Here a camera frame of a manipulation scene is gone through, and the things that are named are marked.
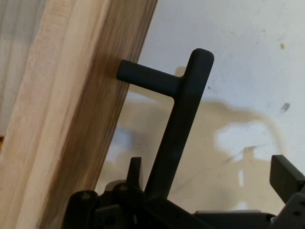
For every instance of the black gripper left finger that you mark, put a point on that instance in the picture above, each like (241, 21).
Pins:
(133, 207)

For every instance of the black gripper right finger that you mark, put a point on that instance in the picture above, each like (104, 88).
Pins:
(289, 181)

